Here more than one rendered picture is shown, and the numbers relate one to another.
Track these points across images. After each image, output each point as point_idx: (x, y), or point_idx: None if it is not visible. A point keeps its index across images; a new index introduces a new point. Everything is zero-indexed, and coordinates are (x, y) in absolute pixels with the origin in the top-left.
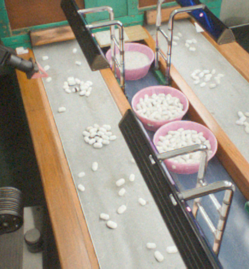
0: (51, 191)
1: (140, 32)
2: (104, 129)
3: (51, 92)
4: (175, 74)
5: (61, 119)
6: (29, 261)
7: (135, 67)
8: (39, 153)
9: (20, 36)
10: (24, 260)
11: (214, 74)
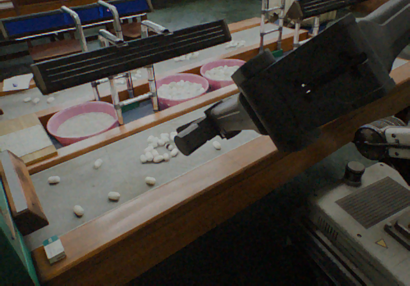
0: None
1: (20, 120)
2: None
3: (180, 170)
4: (124, 86)
5: (232, 142)
6: (368, 179)
7: (102, 118)
8: None
9: (21, 240)
10: (371, 183)
11: None
